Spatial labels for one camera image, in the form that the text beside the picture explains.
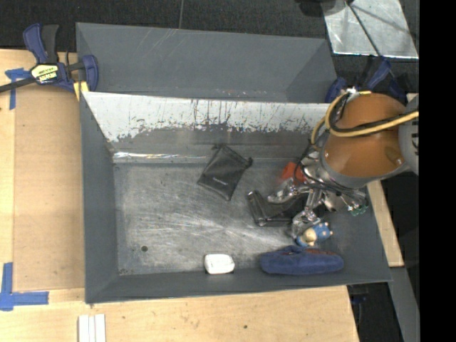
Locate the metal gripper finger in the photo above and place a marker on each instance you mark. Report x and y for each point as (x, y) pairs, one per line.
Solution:
(286, 193)
(303, 221)

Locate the blue and beige toy figure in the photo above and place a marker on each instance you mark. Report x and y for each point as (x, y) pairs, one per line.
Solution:
(315, 234)

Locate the red-orange small object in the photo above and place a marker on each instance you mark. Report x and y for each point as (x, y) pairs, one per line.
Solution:
(290, 173)

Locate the blue fabric pouch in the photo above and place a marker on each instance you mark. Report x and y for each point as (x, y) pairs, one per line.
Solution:
(303, 261)

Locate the black fabric pouch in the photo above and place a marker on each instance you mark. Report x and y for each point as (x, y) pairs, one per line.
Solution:
(223, 173)

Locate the white small box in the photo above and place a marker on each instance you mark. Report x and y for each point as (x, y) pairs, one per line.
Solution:
(218, 263)

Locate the grey metal bin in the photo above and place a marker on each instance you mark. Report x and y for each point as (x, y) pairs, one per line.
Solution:
(171, 208)

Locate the pale wood flat board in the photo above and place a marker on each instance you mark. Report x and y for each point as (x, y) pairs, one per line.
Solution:
(48, 191)

